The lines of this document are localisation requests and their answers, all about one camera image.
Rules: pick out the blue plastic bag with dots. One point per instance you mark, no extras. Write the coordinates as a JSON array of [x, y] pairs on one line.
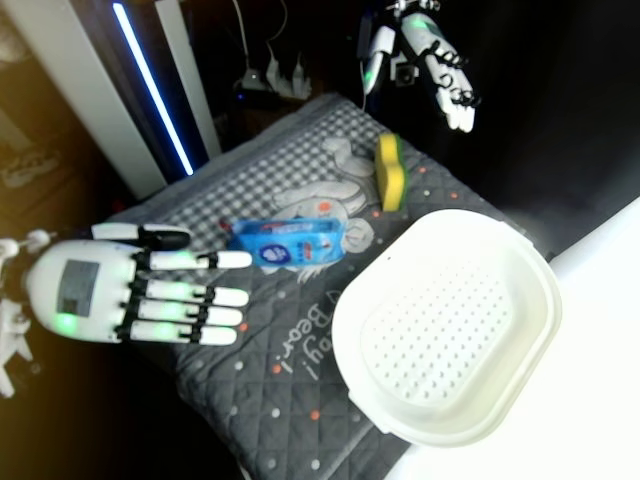
[[290, 242]]

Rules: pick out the yellow and green sponge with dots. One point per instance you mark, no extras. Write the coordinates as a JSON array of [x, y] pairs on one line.
[[392, 175]]

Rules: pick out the white plastic basket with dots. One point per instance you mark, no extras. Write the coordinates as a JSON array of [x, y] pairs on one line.
[[445, 325]]

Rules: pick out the grey quilt with bear print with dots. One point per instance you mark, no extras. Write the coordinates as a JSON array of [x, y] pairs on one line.
[[280, 350]]

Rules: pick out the white power strip with plugs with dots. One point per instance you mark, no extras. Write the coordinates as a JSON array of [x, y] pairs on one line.
[[280, 75]]

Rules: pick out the small black square box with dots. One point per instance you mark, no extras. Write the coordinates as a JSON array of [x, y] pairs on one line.
[[405, 74]]

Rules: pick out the blue-white light strip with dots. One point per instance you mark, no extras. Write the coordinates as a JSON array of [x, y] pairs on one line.
[[152, 90]]

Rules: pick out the white column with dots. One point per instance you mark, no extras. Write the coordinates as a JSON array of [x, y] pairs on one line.
[[85, 90]]

